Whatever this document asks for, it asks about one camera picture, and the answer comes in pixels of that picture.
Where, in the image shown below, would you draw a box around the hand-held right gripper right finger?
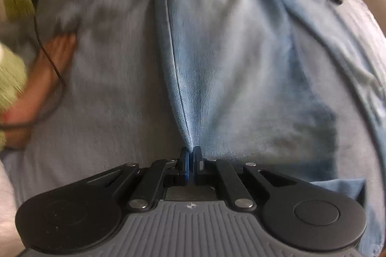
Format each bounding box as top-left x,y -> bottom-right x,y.
193,146 -> 298,211

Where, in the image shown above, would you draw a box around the blue jeans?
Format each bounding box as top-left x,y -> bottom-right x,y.
3,0 -> 385,257

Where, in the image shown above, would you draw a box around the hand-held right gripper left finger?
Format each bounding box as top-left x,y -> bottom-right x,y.
87,147 -> 191,212

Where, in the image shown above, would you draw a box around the person's arm green sleeve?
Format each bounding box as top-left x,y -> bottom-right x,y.
0,0 -> 66,129

